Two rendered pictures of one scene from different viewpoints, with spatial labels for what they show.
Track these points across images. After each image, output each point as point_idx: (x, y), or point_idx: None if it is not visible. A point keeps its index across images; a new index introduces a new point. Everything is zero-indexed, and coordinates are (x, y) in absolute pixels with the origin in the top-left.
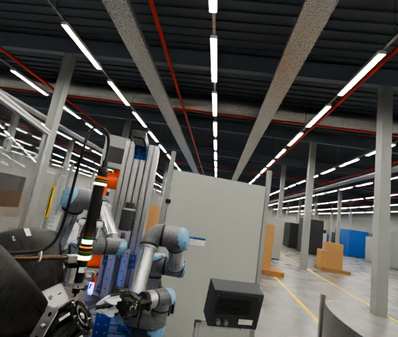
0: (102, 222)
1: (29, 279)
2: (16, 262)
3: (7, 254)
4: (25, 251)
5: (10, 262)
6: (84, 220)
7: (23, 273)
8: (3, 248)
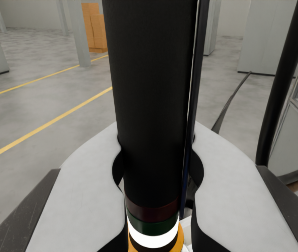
0: (46, 190)
1: (213, 125)
2: (230, 98)
3: (240, 84)
4: None
5: (233, 93)
6: (212, 163)
7: (219, 114)
8: (247, 76)
